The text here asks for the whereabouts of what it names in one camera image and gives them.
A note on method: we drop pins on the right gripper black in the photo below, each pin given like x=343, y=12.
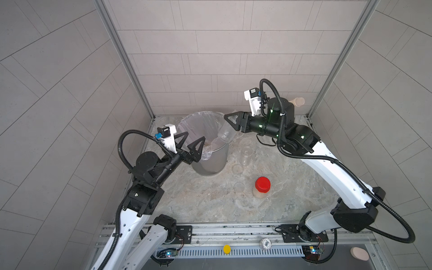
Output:
x=243, y=121

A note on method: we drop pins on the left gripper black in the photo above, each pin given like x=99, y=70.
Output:
x=185, y=154

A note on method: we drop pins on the grey mesh waste bin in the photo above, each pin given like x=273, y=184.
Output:
x=214, y=165

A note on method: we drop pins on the clear rice jar with lid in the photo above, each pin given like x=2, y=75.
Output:
x=247, y=153

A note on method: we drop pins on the clear jar lid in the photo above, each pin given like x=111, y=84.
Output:
x=239, y=187
x=237, y=169

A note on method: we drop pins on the red lidded rice jar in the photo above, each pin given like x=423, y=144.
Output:
x=261, y=187

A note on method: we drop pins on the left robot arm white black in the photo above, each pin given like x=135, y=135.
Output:
x=132, y=214

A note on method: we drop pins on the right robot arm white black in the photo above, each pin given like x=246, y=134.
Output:
x=356, y=208

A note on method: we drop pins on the clear plastic bin liner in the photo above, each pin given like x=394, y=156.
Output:
x=206, y=124

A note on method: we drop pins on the left circuit board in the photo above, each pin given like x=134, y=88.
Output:
x=168, y=253

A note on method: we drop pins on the circuit board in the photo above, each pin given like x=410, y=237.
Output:
x=312, y=251
x=168, y=253

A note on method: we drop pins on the yellow round button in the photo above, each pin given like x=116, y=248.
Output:
x=227, y=249

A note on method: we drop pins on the white round knob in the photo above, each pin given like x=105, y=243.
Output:
x=265, y=244

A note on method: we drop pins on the right circuit board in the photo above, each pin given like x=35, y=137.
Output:
x=312, y=251

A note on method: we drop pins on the pink oval pad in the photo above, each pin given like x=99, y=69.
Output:
x=359, y=254

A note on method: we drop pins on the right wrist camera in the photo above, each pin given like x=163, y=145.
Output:
x=253, y=96

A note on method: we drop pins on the beige handle on stand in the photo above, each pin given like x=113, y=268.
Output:
x=298, y=101

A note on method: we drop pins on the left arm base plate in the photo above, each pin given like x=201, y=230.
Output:
x=183, y=235

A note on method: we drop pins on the aluminium rail frame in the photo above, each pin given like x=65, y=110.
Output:
x=208, y=240

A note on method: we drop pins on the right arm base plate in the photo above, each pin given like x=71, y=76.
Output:
x=296, y=234

